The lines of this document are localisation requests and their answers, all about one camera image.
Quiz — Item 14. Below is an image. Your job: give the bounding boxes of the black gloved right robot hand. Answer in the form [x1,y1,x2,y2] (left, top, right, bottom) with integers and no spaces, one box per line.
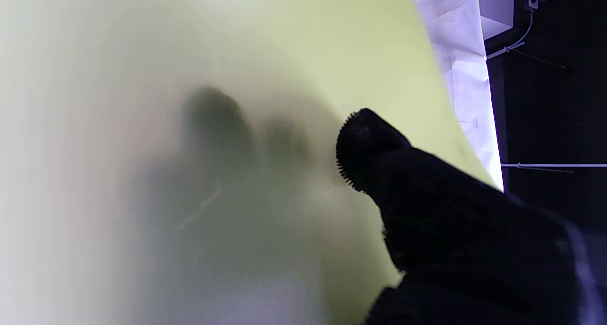
[336,108,607,325]

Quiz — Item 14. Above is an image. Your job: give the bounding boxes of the yellow translucent file folder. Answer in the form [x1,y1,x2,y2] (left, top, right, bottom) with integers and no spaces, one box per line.
[0,0,503,325]

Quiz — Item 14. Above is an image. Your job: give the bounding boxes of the thin white horizontal rod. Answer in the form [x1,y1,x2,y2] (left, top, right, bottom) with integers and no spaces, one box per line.
[502,162,607,170]

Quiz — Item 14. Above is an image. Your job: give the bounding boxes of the printed room backdrop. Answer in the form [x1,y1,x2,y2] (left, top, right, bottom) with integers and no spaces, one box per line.
[410,0,504,193]

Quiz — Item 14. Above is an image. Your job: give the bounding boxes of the white cable with plug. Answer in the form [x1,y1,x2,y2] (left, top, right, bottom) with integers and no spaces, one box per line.
[486,0,541,61]

